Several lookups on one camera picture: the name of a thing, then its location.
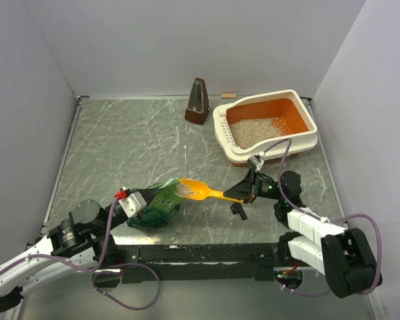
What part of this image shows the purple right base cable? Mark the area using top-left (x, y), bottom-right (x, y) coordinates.
top-left (275, 275), bottom-right (334, 297)

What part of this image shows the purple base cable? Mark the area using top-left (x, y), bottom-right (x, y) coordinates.
top-left (275, 275), bottom-right (334, 297)
top-left (92, 262), bottom-right (161, 311)

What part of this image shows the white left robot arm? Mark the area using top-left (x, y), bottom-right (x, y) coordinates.
top-left (0, 187), bottom-right (160, 313)

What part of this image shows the brown wooden metronome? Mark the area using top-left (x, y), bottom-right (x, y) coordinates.
top-left (185, 77), bottom-right (209, 125)

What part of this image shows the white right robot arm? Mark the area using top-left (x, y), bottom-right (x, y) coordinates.
top-left (223, 169), bottom-right (383, 298)

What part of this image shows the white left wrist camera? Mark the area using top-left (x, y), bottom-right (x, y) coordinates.
top-left (115, 188), bottom-right (147, 218)

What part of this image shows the green litter bag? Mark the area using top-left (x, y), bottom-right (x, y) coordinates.
top-left (127, 179), bottom-right (185, 228)

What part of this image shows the black bag clip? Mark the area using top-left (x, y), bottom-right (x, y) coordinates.
top-left (230, 203), bottom-right (248, 221)

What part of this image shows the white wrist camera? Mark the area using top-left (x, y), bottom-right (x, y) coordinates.
top-left (248, 154), bottom-right (265, 173)
top-left (115, 188), bottom-right (147, 218)

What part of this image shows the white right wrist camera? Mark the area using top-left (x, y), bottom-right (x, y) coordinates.
top-left (248, 154), bottom-right (265, 173)

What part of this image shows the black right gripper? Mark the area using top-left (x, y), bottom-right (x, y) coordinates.
top-left (223, 168), bottom-right (285, 204)

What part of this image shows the orange white litter box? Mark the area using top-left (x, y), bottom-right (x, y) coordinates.
top-left (213, 89), bottom-right (318, 165)

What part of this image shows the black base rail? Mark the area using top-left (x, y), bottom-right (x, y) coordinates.
top-left (99, 243), bottom-right (297, 284)

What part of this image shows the small wooden block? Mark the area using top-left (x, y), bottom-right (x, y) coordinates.
top-left (221, 93), bottom-right (237, 99)

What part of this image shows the yellow plastic scoop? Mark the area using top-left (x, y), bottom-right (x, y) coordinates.
top-left (175, 178), bottom-right (243, 203)

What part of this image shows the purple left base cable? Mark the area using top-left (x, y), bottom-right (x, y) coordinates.
top-left (92, 262), bottom-right (161, 311)

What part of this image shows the beige litter in box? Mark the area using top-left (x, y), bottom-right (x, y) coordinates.
top-left (229, 118), bottom-right (283, 149)

